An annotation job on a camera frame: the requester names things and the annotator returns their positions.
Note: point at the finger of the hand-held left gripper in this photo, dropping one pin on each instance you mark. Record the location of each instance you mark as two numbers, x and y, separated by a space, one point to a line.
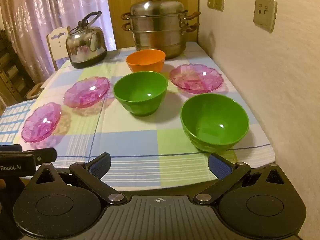
45 154

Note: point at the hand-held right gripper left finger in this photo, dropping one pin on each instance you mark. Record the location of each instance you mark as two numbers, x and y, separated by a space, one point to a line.
100 165

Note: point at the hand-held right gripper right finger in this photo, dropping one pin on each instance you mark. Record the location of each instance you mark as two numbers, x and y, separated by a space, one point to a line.
220 167

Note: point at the pink transparent plate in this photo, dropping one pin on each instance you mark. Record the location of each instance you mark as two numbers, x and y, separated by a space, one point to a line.
87 92
196 78
41 122

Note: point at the green plastic bowl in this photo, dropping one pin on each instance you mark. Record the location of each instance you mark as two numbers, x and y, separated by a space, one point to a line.
140 92
215 122

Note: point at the checked pastel tablecloth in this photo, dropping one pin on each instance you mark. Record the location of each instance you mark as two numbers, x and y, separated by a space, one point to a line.
130 140

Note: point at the blue white checked cloth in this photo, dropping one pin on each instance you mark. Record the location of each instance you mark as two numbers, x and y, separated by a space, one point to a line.
12 120

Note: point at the dark wooden shelf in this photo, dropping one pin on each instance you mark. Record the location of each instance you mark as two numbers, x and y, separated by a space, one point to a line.
12 72

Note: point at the white wooden chair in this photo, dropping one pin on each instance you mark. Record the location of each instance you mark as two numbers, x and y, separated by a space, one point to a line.
57 45

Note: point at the stainless steel kettle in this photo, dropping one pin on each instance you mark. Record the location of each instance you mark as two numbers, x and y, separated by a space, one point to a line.
85 47

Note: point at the orange plastic bowl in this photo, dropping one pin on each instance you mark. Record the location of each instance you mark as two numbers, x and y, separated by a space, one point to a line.
146 60

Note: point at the purple sheer curtain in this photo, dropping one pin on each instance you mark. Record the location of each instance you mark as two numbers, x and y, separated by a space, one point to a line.
37 10

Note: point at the stainless steel steamer pot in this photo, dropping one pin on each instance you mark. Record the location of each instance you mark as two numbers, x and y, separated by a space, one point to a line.
160 30

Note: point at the large beige wall socket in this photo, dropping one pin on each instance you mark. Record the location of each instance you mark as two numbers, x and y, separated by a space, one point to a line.
265 13

